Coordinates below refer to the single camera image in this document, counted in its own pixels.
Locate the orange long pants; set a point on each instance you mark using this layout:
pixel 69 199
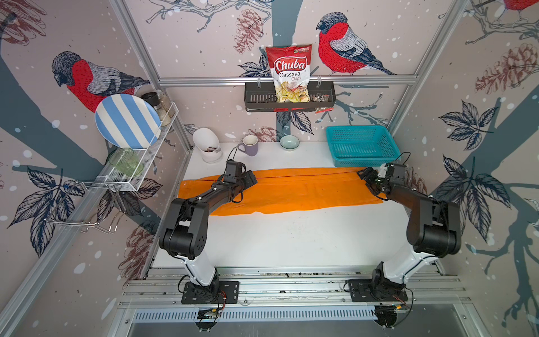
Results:
pixel 284 190

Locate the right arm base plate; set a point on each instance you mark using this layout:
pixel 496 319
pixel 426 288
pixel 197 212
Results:
pixel 363 290

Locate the teal plastic basket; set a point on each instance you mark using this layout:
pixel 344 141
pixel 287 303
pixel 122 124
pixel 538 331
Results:
pixel 361 146

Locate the black wire wall basket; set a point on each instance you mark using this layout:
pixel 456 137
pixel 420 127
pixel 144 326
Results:
pixel 264 97

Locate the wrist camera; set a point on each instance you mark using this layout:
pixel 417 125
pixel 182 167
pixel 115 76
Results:
pixel 395 173
pixel 233 171

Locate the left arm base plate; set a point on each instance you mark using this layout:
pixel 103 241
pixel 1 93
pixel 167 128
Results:
pixel 222 292

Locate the green glass cup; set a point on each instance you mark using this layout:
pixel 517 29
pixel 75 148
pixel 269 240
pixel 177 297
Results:
pixel 126 161

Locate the red cassava chips bag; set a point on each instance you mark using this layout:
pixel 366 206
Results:
pixel 290 70

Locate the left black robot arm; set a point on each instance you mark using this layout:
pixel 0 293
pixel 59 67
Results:
pixel 186 227

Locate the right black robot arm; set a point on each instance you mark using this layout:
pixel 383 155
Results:
pixel 433 230

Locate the purple mug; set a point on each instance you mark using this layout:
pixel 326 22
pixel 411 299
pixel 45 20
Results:
pixel 249 145

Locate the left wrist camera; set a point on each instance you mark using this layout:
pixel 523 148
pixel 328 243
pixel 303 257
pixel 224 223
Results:
pixel 233 171

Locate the small light green bowl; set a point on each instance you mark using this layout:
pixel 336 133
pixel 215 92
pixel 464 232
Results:
pixel 289 142

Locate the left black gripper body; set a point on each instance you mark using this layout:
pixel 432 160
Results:
pixel 240 183

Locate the white tilted container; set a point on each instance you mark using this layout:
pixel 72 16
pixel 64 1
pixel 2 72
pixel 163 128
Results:
pixel 208 144

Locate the white wire dish rack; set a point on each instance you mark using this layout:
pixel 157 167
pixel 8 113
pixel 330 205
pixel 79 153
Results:
pixel 111 178

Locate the blue white striped plate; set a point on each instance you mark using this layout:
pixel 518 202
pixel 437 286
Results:
pixel 128 121

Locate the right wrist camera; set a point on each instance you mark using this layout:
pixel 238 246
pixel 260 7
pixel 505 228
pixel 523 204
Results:
pixel 395 173

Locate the dark lid spice jar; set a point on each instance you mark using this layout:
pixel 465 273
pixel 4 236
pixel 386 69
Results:
pixel 153 99

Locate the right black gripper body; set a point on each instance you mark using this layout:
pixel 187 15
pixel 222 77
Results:
pixel 379 182

